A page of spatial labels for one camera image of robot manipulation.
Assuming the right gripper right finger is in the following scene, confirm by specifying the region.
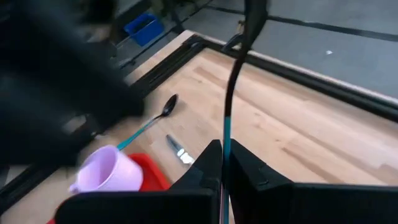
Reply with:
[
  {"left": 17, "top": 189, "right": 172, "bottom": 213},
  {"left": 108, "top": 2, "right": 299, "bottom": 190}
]
[{"left": 229, "top": 139, "right": 398, "bottom": 224}]

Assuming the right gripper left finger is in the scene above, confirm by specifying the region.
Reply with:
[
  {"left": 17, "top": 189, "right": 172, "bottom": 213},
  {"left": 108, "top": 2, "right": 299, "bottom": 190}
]
[{"left": 54, "top": 139, "right": 224, "bottom": 224}]

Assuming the spoon with teal handle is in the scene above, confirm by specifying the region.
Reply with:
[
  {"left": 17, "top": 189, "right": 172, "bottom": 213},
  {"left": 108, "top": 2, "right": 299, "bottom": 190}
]
[{"left": 116, "top": 93, "right": 179, "bottom": 151}]

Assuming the fork with teal handle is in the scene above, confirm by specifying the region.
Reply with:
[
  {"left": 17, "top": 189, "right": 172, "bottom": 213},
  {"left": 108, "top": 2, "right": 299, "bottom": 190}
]
[{"left": 219, "top": 0, "right": 271, "bottom": 224}]

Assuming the blue plastic bin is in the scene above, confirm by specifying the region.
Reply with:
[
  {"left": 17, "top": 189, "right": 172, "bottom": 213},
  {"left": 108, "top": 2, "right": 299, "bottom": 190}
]
[{"left": 123, "top": 12, "right": 165, "bottom": 47}]

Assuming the knife with cream handle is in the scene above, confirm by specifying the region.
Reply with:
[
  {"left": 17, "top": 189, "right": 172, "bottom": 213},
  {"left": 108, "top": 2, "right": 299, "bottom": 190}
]
[{"left": 165, "top": 134, "right": 196, "bottom": 166}]

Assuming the red plastic tray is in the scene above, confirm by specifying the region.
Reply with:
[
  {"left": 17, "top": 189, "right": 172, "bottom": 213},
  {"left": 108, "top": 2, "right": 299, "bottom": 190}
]
[{"left": 46, "top": 152, "right": 171, "bottom": 224}]

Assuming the light pink ribbed mug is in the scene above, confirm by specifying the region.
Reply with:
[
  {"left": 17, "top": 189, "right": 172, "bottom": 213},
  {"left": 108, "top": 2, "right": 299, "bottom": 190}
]
[{"left": 68, "top": 144, "right": 144, "bottom": 194}]

